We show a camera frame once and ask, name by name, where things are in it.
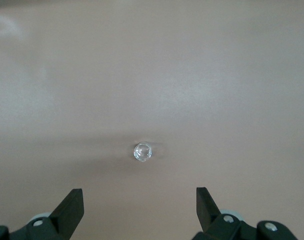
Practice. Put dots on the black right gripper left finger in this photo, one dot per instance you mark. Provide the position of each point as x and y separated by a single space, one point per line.
67 215

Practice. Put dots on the small clear glass beaker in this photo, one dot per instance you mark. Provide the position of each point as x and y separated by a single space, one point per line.
142 151

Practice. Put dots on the brown table mat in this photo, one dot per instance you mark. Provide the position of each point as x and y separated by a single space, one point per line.
152 75

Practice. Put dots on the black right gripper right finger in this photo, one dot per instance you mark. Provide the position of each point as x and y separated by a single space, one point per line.
207 215

